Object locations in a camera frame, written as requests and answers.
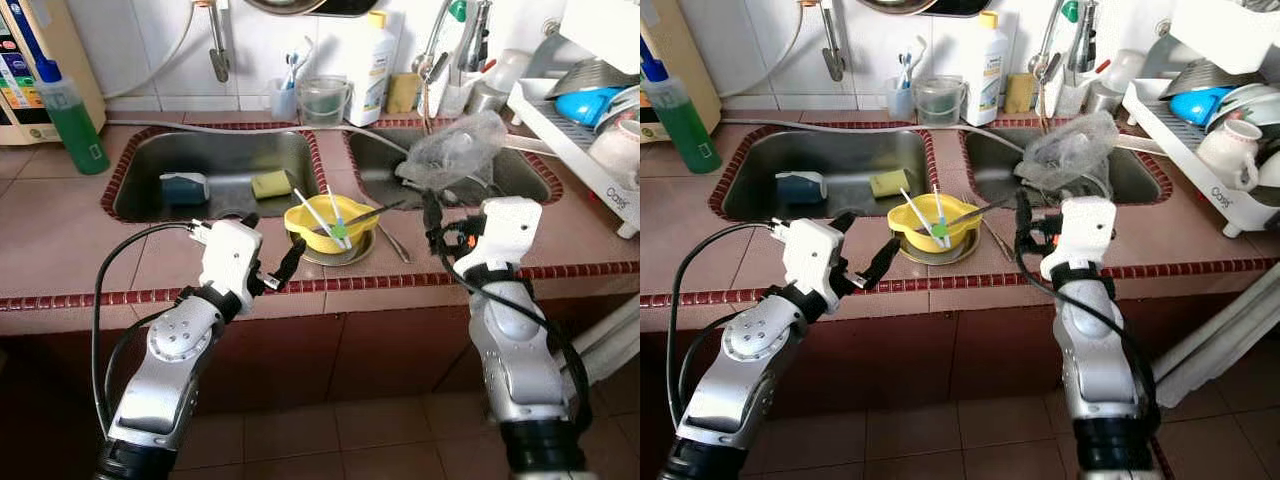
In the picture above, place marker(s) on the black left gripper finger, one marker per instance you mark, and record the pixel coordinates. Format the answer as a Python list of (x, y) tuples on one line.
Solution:
[(882, 265), (288, 265), (846, 222), (251, 220)]

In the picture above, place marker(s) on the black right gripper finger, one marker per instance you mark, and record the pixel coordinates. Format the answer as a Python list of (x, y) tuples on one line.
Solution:
[(433, 215), (1025, 215)]

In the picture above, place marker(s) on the yellow plastic bowl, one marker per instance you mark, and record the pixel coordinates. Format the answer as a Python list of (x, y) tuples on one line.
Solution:
[(910, 236), (308, 236)]

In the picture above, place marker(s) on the steel fork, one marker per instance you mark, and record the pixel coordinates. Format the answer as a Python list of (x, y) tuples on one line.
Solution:
[(394, 243), (998, 243)]

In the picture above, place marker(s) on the steel spoon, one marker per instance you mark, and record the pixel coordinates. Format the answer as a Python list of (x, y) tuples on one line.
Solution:
[(980, 213), (378, 213)]

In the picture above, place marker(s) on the white green plastic spoon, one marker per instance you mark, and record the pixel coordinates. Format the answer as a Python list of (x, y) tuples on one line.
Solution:
[(922, 212), (318, 212)]

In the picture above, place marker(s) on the round steel plate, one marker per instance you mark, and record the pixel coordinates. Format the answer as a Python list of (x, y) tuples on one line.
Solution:
[(352, 259), (955, 258)]

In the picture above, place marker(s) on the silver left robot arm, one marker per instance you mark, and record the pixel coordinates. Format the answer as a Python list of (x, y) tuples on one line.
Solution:
[(165, 370), (740, 370)]

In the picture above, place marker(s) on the yellow sponge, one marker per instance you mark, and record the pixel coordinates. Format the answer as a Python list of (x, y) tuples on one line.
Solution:
[(889, 183), (271, 184)]

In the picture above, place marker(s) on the dark blue mug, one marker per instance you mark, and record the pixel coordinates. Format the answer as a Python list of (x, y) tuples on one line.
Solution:
[(185, 188), (800, 188)]

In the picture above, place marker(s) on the steel sink basin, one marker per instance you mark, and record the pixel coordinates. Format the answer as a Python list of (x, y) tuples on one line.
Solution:
[(380, 160), (990, 160), (840, 155), (230, 155)]

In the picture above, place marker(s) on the clear plastic bag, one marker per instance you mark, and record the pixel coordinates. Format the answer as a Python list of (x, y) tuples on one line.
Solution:
[(1070, 150), (450, 150)]

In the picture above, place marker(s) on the clear toothbrush cup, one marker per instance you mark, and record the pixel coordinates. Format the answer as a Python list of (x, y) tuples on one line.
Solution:
[(899, 102), (284, 102)]

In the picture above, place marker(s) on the steel cup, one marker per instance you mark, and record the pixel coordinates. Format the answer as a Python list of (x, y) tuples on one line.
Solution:
[(1104, 98), (486, 98)]

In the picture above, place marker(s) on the clear plastic bucket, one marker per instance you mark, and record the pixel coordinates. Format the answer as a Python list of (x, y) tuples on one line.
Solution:
[(325, 102), (940, 102)]

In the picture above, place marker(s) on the white dish rack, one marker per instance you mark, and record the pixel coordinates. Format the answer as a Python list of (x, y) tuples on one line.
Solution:
[(560, 140), (1170, 140)]

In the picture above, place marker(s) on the white yellow-capped detergent bottle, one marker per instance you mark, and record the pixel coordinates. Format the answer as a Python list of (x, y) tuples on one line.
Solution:
[(372, 75), (986, 75)]

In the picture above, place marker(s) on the blue white toothbrush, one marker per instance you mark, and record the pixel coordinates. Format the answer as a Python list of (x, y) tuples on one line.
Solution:
[(295, 62), (910, 62)]

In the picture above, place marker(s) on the clear plastic container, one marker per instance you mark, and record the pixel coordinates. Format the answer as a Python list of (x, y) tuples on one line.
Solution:
[(510, 70), (1125, 68)]

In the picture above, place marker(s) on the green dish soap bottle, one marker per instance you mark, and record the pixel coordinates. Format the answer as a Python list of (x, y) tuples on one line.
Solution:
[(80, 130), (690, 130)]

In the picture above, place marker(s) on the white metal pole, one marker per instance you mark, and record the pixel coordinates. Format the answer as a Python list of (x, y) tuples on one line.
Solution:
[(610, 340), (1215, 335)]

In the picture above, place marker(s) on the blue bowl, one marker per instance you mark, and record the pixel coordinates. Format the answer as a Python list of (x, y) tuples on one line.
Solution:
[(585, 105), (1198, 105)]

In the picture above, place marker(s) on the steel bowl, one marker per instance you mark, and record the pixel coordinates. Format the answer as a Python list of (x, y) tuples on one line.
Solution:
[(1205, 75), (590, 75)]

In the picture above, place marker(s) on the hanging steel pan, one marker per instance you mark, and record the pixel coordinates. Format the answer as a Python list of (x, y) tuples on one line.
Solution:
[(310, 6), (925, 6)]

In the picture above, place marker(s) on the beige water purifier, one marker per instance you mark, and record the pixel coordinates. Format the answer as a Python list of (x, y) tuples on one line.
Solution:
[(700, 50), (70, 60)]

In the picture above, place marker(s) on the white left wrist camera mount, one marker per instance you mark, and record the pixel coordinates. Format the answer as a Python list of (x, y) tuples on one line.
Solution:
[(228, 260), (812, 260)]

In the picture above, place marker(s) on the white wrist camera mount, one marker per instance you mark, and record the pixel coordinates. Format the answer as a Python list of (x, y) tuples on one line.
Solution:
[(505, 230), (812, 260), (228, 260), (1085, 230)]

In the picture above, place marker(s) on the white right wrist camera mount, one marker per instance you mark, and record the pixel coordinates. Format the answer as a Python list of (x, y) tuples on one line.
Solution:
[(1085, 230), (505, 230)]

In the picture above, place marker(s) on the grey wall tap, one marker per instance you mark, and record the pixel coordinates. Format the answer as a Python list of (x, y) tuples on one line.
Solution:
[(833, 50), (218, 50)]

